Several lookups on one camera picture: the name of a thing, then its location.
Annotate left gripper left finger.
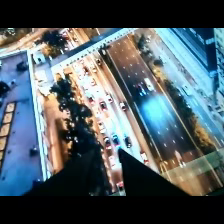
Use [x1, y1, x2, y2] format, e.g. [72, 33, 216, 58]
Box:
[23, 148, 111, 197]

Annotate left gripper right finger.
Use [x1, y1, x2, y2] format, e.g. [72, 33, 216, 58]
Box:
[117, 148, 190, 197]

